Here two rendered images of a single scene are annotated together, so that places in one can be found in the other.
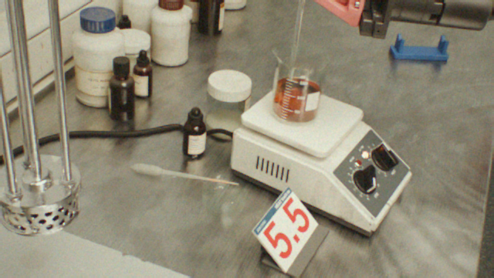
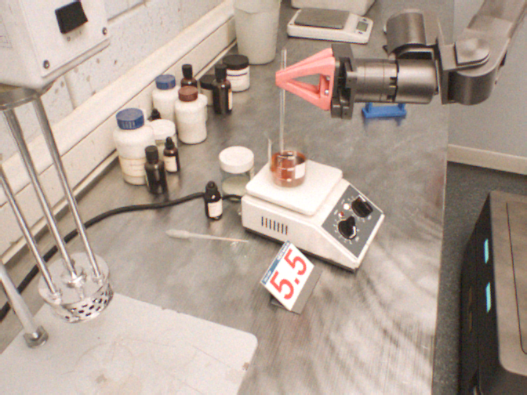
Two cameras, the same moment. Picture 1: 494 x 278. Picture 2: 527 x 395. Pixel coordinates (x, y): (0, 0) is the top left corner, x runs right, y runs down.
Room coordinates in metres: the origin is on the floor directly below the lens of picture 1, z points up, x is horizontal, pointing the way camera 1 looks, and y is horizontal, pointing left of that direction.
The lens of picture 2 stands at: (0.11, -0.03, 1.27)
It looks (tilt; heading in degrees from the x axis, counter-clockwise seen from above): 40 degrees down; 2
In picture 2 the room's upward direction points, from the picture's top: straight up
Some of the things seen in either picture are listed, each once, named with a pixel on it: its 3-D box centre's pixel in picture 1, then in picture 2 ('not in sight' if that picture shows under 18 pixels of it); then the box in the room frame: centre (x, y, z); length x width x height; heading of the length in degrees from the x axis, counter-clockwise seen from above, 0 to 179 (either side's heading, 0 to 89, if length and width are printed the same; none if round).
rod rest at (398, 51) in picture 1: (421, 46); (384, 106); (1.07, -0.28, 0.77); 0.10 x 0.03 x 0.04; 100
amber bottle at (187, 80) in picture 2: not in sight; (189, 85); (1.09, 0.18, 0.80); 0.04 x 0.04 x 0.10
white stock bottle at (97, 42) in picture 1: (99, 55); (136, 145); (0.81, 0.23, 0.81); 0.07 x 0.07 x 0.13
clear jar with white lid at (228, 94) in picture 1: (228, 105); (237, 174); (0.76, 0.04, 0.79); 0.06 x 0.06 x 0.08
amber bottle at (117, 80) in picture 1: (121, 88); (154, 169); (0.76, 0.19, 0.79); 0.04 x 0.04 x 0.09
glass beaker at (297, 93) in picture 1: (296, 86); (286, 159); (0.68, -0.05, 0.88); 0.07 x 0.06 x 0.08; 79
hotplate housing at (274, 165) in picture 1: (316, 152); (307, 207); (0.67, -0.08, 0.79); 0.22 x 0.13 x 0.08; 63
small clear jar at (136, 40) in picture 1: (131, 56); (161, 140); (0.88, 0.20, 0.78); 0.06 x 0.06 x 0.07
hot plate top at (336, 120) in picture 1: (302, 116); (295, 181); (0.69, -0.06, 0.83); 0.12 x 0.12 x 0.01; 63
